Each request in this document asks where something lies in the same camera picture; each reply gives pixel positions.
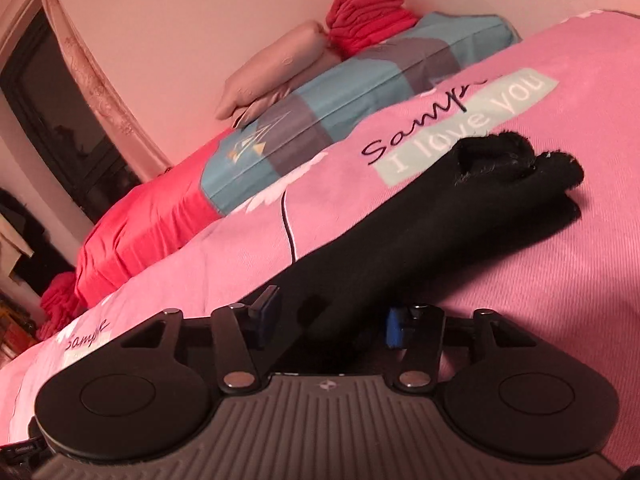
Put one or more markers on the dark window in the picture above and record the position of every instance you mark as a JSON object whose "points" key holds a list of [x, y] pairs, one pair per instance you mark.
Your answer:
{"points": [[60, 120]]}

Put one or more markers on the red folded cloth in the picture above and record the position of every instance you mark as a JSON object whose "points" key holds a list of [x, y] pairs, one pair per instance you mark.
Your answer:
{"points": [[59, 305]]}

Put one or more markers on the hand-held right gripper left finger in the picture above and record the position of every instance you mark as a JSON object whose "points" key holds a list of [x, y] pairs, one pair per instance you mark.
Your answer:
{"points": [[262, 317]]}

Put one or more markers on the folded red blanket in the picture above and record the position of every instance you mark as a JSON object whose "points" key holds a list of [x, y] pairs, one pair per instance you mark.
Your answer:
{"points": [[370, 15]]}

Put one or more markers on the red duvet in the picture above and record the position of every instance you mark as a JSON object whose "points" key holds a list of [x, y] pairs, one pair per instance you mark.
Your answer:
{"points": [[145, 220]]}

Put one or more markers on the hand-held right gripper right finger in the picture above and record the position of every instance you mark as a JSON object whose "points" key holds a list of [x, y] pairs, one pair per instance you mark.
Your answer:
{"points": [[396, 327]]}

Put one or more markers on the beige pillows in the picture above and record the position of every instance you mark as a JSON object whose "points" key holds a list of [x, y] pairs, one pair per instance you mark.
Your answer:
{"points": [[280, 67]]}

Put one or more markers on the blue and grey pillow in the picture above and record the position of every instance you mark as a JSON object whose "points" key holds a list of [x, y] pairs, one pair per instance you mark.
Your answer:
{"points": [[340, 95]]}

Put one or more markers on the pink lace curtain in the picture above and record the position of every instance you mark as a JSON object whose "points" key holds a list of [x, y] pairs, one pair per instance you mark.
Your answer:
{"points": [[107, 105]]}

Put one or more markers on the black knit pants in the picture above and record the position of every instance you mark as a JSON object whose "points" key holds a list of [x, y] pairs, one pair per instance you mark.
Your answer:
{"points": [[400, 240]]}

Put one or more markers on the hanging dark clothes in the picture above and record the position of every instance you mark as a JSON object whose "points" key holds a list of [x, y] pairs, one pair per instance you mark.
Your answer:
{"points": [[30, 240]]}

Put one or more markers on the wooden rack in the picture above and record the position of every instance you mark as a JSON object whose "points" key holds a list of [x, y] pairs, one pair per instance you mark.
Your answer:
{"points": [[15, 330]]}

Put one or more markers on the pink flower printed blanket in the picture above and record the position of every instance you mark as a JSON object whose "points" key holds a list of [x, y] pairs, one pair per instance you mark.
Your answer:
{"points": [[550, 260]]}

